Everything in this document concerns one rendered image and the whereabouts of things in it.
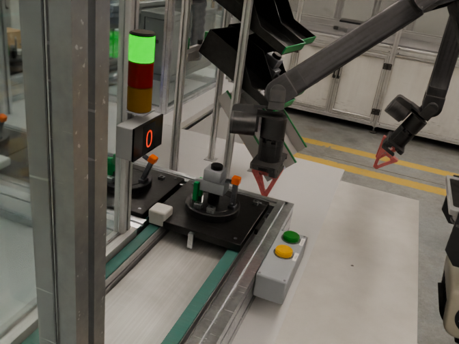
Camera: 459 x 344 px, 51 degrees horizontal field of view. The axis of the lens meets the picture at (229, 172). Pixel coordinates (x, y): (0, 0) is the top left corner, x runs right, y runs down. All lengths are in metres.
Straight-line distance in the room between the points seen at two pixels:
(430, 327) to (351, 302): 1.51
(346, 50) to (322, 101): 4.20
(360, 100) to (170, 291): 4.37
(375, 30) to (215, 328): 0.70
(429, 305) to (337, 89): 2.94
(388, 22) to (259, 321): 0.70
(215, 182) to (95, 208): 0.91
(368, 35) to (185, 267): 0.65
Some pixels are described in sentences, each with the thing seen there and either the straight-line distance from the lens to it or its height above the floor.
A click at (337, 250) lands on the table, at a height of 0.86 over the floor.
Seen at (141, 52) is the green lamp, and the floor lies 1.38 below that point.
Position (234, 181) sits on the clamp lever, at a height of 1.07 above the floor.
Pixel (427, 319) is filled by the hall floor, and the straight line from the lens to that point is 2.75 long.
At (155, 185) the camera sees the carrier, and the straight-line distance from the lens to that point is 1.33.
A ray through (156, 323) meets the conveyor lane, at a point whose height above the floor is 0.92.
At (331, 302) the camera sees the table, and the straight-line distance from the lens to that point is 1.20.
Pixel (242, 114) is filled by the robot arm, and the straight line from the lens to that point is 1.09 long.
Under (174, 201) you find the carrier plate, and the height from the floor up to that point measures 0.97.
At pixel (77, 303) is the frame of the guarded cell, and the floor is 1.39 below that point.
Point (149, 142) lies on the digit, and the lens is 1.03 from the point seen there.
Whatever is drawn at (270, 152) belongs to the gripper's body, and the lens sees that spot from 1.10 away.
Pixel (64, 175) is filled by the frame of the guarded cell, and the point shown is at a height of 1.47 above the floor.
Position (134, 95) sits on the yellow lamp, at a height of 1.30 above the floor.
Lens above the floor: 1.58
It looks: 25 degrees down
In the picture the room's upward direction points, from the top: 8 degrees clockwise
